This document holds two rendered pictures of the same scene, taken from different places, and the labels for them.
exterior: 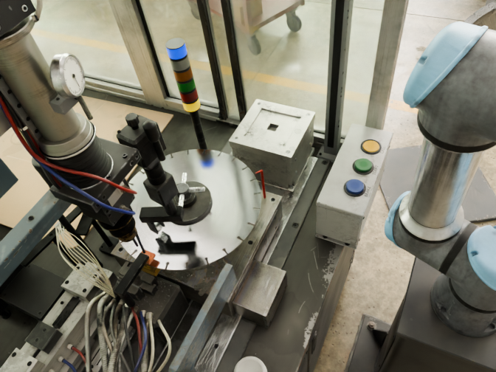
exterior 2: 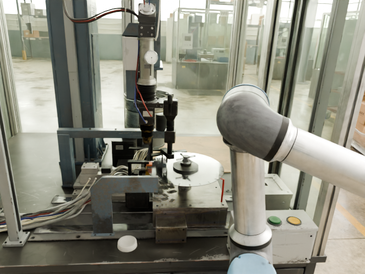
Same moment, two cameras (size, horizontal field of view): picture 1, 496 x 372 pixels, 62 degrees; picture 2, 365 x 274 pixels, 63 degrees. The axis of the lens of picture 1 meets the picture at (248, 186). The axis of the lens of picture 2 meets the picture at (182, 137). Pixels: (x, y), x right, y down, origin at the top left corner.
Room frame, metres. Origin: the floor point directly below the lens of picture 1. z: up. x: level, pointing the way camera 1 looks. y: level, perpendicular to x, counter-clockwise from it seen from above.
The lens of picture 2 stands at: (-0.17, -0.76, 1.51)
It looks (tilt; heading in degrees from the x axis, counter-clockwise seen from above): 20 degrees down; 51
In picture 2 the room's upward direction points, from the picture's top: 2 degrees clockwise
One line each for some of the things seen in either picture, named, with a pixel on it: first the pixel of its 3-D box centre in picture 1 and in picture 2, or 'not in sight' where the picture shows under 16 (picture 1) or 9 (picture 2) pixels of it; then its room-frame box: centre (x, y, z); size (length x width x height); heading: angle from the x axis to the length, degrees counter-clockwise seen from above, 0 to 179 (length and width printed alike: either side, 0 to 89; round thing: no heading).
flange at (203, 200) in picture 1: (186, 199); (186, 164); (0.57, 0.14, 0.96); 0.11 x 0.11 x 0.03
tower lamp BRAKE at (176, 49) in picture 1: (176, 49); not in sight; (0.88, 0.11, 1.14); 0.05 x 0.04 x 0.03; 57
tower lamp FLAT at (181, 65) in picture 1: (179, 60); not in sight; (0.88, 0.11, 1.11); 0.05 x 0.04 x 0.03; 57
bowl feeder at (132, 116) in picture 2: not in sight; (147, 120); (0.84, 0.88, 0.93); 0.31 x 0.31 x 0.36
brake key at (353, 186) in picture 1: (354, 187); not in sight; (0.58, -0.24, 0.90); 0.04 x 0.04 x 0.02
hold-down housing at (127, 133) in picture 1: (150, 161); (170, 118); (0.50, 0.16, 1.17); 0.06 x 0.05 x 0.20; 138
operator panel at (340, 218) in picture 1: (353, 184); (269, 236); (0.64, -0.27, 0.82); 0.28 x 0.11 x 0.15; 147
